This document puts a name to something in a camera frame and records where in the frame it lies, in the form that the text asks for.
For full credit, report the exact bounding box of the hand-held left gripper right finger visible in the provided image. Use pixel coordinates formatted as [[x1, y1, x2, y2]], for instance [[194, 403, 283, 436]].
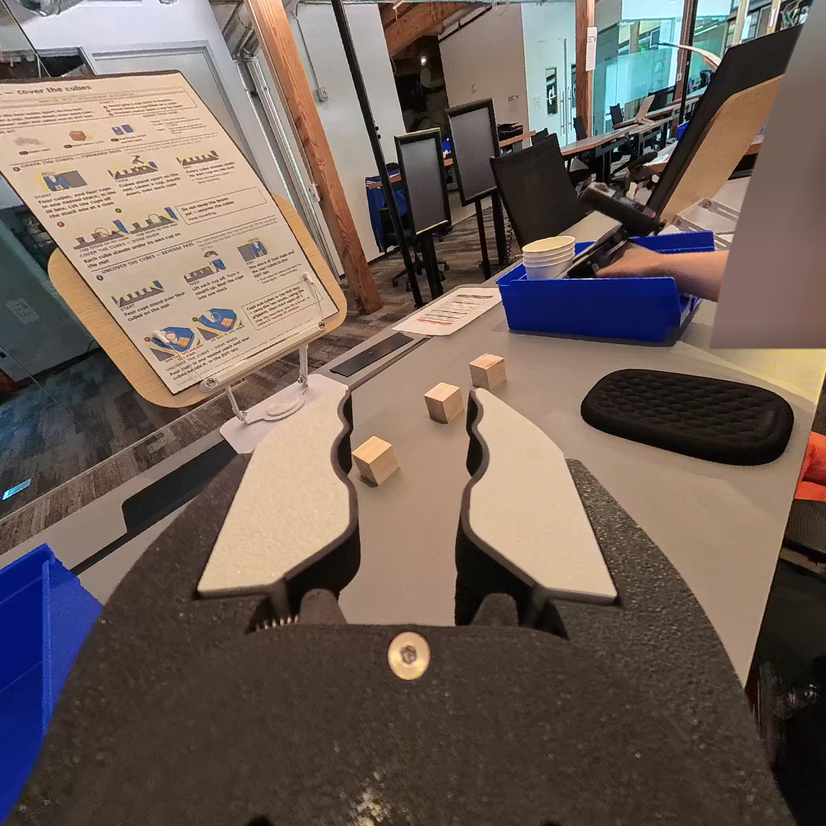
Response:
[[456, 387, 619, 626]]

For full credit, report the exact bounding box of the black quilted wrist rest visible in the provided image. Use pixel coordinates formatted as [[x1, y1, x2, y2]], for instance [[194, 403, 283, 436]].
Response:
[[581, 369, 795, 467]]

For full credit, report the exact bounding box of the wooden stand with black board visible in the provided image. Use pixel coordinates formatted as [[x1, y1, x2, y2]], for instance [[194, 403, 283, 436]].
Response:
[[645, 26, 801, 223]]

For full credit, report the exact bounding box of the black metal partition frame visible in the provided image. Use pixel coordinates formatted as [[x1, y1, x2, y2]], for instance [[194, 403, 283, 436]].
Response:
[[330, 0, 423, 307]]

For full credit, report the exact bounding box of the black office chair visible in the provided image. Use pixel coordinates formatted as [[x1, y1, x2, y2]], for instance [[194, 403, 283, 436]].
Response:
[[490, 133, 582, 259]]

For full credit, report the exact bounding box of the black cable tray lid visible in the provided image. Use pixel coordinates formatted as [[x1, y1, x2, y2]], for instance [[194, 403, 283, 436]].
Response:
[[330, 332, 415, 378], [121, 442, 240, 536]]

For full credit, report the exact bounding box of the light wooden cube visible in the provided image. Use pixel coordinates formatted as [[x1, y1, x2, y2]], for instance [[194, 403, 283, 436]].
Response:
[[469, 354, 507, 391], [424, 382, 465, 424], [351, 436, 400, 487]]

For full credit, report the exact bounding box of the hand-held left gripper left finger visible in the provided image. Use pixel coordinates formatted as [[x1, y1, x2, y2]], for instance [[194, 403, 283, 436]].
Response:
[[197, 387, 360, 623]]

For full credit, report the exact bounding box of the wooden pillar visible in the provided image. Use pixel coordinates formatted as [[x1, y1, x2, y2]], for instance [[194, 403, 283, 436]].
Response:
[[244, 0, 383, 315], [576, 0, 596, 120]]

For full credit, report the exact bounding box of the black framed panel on stand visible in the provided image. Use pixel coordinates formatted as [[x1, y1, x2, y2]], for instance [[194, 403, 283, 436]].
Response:
[[394, 129, 453, 298], [445, 99, 507, 268]]

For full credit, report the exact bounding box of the white printed paper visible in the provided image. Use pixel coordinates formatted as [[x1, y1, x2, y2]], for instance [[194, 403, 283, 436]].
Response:
[[392, 288, 503, 337]]

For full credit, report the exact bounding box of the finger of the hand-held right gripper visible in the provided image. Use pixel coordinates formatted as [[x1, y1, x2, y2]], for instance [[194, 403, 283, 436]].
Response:
[[567, 214, 626, 280]]

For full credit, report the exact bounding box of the orange bag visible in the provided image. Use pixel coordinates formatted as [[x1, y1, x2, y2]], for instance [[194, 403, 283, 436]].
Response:
[[800, 432, 826, 501]]

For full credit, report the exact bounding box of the white metal book stand base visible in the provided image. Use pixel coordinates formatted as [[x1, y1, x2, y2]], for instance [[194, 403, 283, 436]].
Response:
[[671, 197, 740, 236]]

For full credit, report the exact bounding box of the laminated instruction sheet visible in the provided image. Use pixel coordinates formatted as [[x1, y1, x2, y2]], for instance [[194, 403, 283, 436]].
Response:
[[0, 71, 341, 395]]

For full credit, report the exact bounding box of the blue plastic bin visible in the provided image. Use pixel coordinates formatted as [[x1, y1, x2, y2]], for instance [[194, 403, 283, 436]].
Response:
[[0, 543, 104, 801], [497, 231, 716, 343]]

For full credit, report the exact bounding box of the blue striped jacket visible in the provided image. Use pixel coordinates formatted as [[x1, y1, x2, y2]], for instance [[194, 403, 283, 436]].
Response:
[[366, 174, 404, 253]]

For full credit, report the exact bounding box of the person's right hand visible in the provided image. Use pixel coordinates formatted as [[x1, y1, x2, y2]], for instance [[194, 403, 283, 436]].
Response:
[[597, 245, 678, 285]]

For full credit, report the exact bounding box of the black zip jacket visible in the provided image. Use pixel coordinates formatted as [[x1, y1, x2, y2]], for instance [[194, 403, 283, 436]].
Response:
[[749, 555, 826, 826]]

